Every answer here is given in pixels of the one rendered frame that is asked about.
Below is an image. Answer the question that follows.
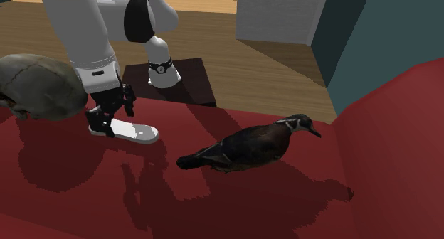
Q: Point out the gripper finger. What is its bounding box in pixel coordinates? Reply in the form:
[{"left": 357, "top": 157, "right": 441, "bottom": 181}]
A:
[
  {"left": 122, "top": 83, "right": 137, "bottom": 118},
  {"left": 85, "top": 105, "right": 116, "bottom": 139}
]

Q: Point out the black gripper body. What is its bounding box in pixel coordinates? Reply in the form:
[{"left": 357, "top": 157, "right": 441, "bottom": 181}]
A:
[{"left": 90, "top": 86, "right": 127, "bottom": 117}]

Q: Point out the white remote control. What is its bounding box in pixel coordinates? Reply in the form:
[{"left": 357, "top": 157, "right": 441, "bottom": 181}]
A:
[{"left": 88, "top": 118, "right": 161, "bottom": 145}]

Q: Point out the dark robot stand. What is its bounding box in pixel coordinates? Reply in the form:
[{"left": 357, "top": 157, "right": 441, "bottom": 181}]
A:
[{"left": 121, "top": 57, "right": 218, "bottom": 108}]

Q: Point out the grey skull figure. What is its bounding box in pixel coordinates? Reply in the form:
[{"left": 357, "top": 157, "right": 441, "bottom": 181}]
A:
[{"left": 0, "top": 53, "right": 90, "bottom": 122}]

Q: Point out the dark brown bird figure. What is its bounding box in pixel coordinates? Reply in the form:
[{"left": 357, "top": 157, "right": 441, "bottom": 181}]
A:
[{"left": 176, "top": 113, "right": 322, "bottom": 174}]

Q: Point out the red sofa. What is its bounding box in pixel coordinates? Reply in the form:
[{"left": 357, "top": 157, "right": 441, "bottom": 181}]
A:
[{"left": 0, "top": 58, "right": 444, "bottom": 239}]

